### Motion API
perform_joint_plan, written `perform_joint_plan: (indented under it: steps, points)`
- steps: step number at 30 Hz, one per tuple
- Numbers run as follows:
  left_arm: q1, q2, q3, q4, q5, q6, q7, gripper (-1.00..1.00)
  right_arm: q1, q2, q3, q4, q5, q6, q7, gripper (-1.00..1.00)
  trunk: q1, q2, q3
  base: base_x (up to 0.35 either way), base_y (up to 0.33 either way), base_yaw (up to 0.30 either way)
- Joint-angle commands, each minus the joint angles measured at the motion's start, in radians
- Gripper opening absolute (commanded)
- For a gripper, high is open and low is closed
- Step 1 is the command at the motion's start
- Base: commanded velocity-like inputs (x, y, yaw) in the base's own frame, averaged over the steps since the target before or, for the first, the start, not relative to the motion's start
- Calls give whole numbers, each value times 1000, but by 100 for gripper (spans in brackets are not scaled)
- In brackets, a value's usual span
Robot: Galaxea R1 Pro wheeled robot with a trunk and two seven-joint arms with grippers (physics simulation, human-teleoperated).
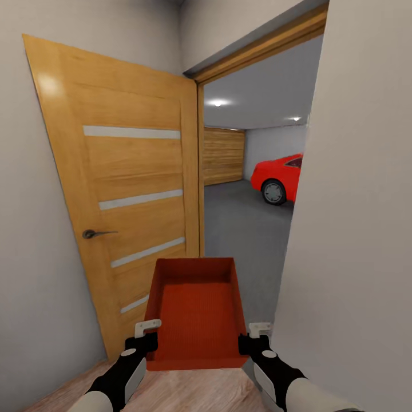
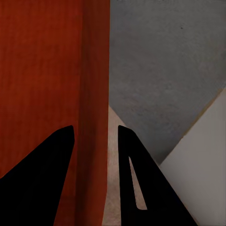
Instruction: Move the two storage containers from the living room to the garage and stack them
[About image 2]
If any storage box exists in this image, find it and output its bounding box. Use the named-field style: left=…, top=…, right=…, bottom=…
left=0, top=0, right=110, bottom=226

